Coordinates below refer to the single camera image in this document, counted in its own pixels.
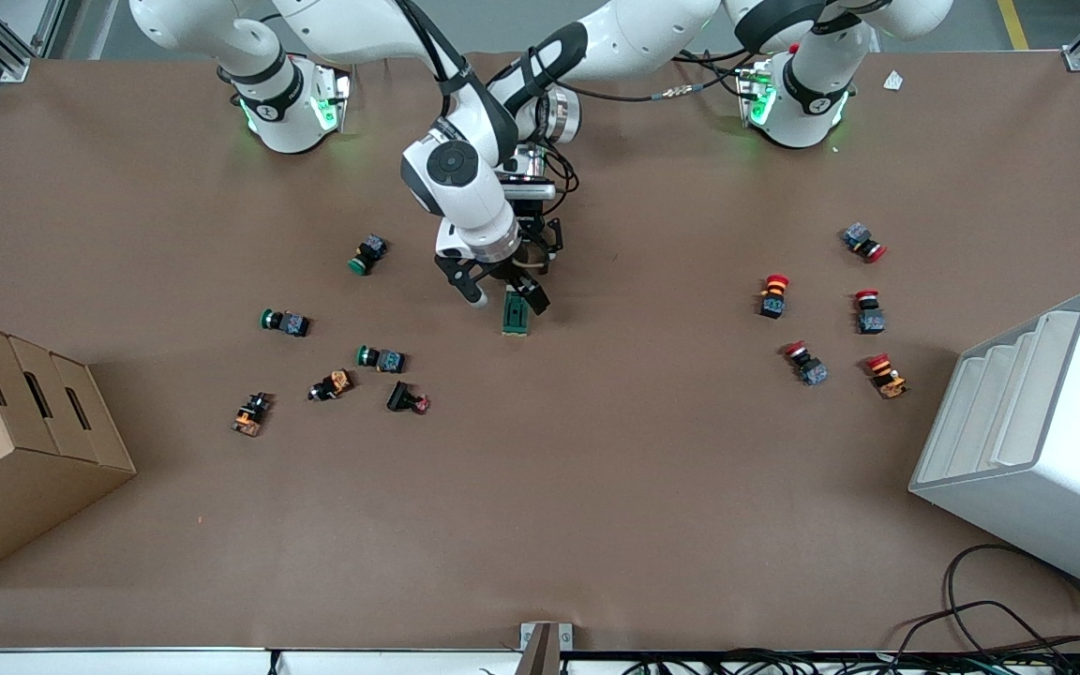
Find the green load switch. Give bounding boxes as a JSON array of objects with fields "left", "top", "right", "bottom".
[{"left": 501, "top": 286, "right": 535, "bottom": 337}]

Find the green mushroom push button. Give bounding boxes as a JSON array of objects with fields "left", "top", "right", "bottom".
[
  {"left": 356, "top": 345, "right": 407, "bottom": 374},
  {"left": 348, "top": 234, "right": 388, "bottom": 277},
  {"left": 261, "top": 308, "right": 312, "bottom": 338}
]

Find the red button orange base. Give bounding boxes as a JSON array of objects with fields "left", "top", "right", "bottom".
[
  {"left": 864, "top": 352, "right": 908, "bottom": 400},
  {"left": 757, "top": 274, "right": 791, "bottom": 320}
]

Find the brown cardboard box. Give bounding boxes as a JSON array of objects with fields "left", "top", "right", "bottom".
[{"left": 0, "top": 313, "right": 138, "bottom": 590}]

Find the white stepped storage bin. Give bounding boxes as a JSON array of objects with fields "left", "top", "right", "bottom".
[{"left": 908, "top": 290, "right": 1080, "bottom": 604}]

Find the black selector switch orange base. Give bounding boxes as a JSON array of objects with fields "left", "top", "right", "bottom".
[
  {"left": 232, "top": 392, "right": 274, "bottom": 438},
  {"left": 308, "top": 369, "right": 354, "bottom": 402}
]

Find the metal table bracket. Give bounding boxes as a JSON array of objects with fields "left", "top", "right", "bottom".
[{"left": 519, "top": 622, "right": 574, "bottom": 675}]

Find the black cable bundle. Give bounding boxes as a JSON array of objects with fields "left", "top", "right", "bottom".
[{"left": 587, "top": 647, "right": 1080, "bottom": 675}]

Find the black looped cable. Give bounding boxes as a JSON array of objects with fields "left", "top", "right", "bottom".
[{"left": 887, "top": 544, "right": 1080, "bottom": 662}]

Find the white table edge rail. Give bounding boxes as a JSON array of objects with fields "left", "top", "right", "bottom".
[{"left": 0, "top": 647, "right": 522, "bottom": 675}]

